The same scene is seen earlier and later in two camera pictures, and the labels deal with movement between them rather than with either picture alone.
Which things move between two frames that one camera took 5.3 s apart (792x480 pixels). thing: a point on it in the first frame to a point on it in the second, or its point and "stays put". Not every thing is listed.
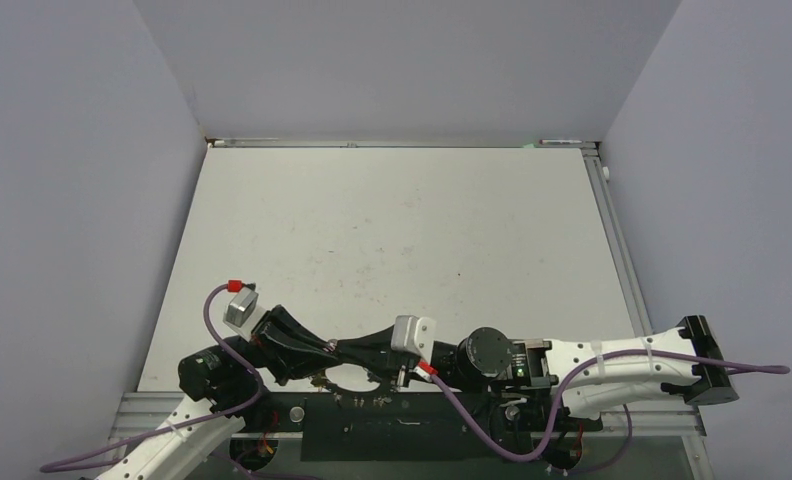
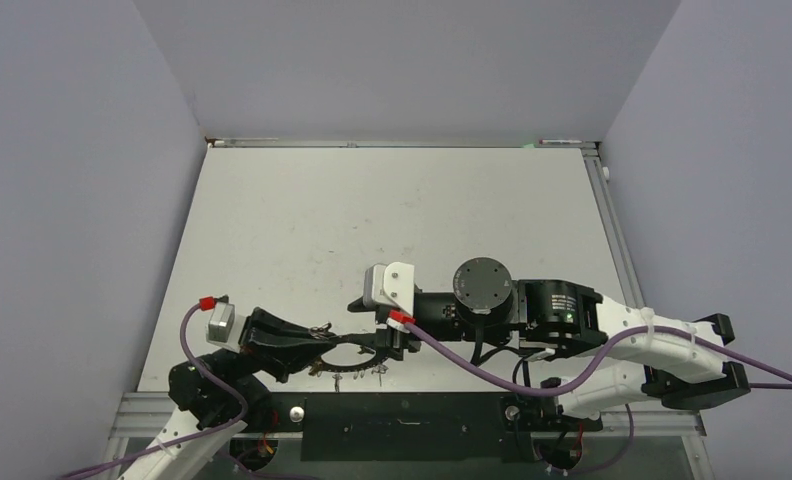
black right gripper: (376, 347) to (391, 339)
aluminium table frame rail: (617, 243) stays put
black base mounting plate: (401, 426) stays put
